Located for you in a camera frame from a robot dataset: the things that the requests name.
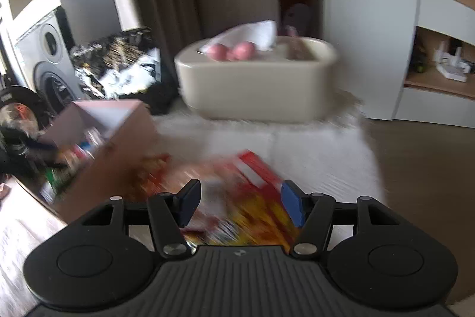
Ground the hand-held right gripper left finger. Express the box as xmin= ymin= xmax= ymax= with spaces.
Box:
xmin=82 ymin=179 xmax=203 ymax=259

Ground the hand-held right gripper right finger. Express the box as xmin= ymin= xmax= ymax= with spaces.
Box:
xmin=281 ymin=179 xmax=395 ymax=259

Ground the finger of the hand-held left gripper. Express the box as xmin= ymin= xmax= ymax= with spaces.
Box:
xmin=25 ymin=138 xmax=68 ymax=170

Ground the red yellow snack bag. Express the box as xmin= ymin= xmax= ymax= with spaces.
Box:
xmin=139 ymin=150 xmax=302 ymax=251

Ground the blue snack bag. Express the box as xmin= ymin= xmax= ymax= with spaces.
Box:
xmin=63 ymin=127 xmax=107 ymax=170

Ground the pink cardboard box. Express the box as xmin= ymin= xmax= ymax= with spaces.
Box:
xmin=39 ymin=99 xmax=161 ymax=225

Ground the white fluffy rug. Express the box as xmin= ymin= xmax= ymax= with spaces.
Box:
xmin=0 ymin=90 xmax=389 ymax=303

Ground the grey speaker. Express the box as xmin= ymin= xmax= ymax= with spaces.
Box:
xmin=15 ymin=7 xmax=88 ymax=117

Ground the black gold-print snack bag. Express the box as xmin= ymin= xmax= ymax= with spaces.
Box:
xmin=70 ymin=26 xmax=179 ymax=116

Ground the beige storage bin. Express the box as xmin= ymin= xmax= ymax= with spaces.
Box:
xmin=174 ymin=35 xmax=339 ymax=123

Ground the pink ball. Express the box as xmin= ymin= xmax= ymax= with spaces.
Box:
xmin=232 ymin=41 xmax=257 ymax=61
xmin=206 ymin=43 xmax=231 ymax=62

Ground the white wooden television cabinet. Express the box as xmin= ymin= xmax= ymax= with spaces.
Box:
xmin=392 ymin=0 xmax=475 ymax=129

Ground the white tissue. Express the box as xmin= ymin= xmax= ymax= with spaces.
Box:
xmin=200 ymin=20 xmax=278 ymax=52

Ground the dark purple object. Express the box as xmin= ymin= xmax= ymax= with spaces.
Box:
xmin=282 ymin=3 xmax=313 ymax=37

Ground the white small appliance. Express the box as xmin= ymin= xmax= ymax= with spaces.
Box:
xmin=434 ymin=40 xmax=475 ymax=82

